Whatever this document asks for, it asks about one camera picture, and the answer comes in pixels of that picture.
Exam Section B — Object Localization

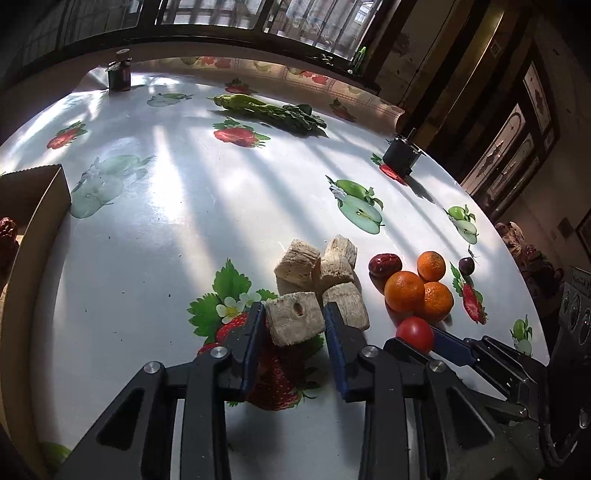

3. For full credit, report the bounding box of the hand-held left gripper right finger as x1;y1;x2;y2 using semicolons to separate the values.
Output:
323;302;525;480

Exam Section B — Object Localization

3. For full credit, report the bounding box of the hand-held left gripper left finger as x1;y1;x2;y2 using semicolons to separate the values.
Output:
54;302;269;480

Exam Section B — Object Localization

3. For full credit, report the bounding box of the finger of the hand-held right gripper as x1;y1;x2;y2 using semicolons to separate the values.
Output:
385;337;431;363
431;325;546;420

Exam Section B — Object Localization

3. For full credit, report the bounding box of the red cherry tomato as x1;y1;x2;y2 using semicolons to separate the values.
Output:
395;316;435;354

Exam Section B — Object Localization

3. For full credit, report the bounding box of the orange mandarin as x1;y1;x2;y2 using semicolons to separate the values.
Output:
419;281;455;323
384;271;426;314
417;250;447;282

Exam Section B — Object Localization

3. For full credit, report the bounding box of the beige fibrous chunk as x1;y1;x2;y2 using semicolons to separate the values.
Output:
274;239;322;294
314;258;356;294
323;234;359;268
322;282;372;331

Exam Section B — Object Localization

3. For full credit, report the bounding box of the beige chunk with hole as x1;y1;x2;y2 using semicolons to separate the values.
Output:
265;291;326;347

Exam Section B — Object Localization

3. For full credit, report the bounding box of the brown cardboard box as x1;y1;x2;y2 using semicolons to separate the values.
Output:
0;164;72;476

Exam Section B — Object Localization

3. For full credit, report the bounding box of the red jujube date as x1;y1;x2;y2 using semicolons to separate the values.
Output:
368;253;403;280
0;217;20;278

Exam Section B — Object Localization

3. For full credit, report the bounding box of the patterned cloth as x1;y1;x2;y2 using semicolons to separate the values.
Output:
495;222;565;296

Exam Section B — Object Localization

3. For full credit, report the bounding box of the fruit print tablecloth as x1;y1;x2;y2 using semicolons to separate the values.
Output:
0;55;551;480

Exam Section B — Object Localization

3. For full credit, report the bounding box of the green leafy vegetable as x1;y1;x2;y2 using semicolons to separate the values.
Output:
207;93;328;138

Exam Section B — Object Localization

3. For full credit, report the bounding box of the small dark jar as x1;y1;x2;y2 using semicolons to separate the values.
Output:
106;59;132;92

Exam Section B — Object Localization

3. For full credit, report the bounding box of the barred window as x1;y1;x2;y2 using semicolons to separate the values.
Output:
0;0;391;86

